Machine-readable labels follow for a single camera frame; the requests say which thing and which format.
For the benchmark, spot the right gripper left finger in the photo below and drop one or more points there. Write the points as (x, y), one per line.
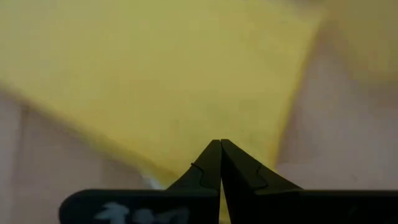
(174, 205)

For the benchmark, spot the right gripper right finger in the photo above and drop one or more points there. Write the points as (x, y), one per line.
(280, 205)

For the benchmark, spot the yellow microfiber towel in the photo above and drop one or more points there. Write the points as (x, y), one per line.
(155, 77)

